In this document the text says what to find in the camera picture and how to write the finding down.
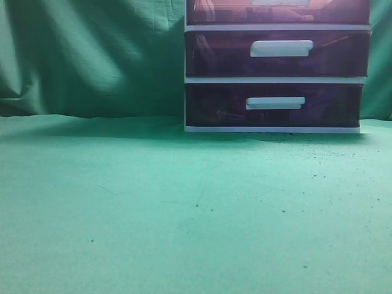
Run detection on purple translucent drawer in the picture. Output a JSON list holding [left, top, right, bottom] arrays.
[[185, 31, 371, 77], [186, 0, 370, 25], [185, 83, 362, 128]]

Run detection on green cloth backdrop and cover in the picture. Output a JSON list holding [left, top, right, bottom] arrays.
[[1, 1, 391, 293]]

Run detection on white plastic drawer cabinet frame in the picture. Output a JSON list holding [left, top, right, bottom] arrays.
[[184, 3, 371, 133]]

